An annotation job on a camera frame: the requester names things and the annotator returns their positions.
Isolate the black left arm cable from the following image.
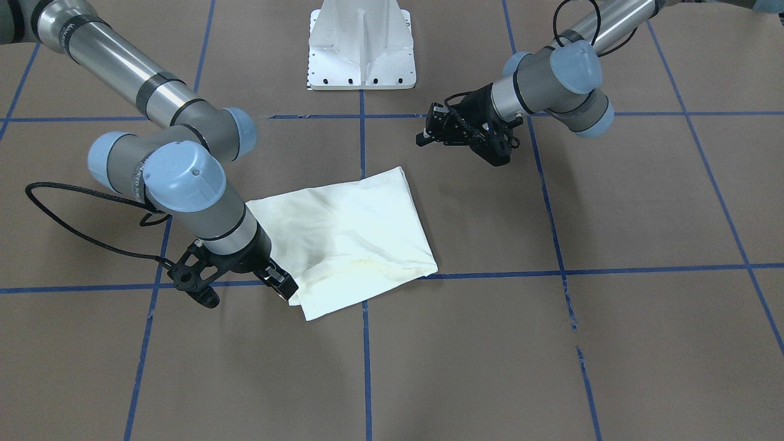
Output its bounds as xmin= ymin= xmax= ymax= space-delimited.
xmin=552 ymin=0 xmax=641 ymax=59

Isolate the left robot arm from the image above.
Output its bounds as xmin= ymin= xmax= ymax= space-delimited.
xmin=415 ymin=1 xmax=666 ymax=167

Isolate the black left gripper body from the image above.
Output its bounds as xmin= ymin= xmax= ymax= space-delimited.
xmin=443 ymin=83 xmax=521 ymax=167

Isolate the white long-sleeve cat shirt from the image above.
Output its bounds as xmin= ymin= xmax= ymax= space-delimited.
xmin=247 ymin=167 xmax=439 ymax=321

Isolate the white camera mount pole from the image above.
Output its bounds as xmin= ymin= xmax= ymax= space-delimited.
xmin=306 ymin=1 xmax=417 ymax=91

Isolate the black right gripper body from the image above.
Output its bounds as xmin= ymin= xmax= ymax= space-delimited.
xmin=208 ymin=227 xmax=272 ymax=274

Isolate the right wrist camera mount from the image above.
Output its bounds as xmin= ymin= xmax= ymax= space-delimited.
xmin=166 ymin=239 xmax=219 ymax=308

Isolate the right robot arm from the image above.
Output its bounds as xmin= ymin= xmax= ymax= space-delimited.
xmin=2 ymin=1 xmax=298 ymax=308

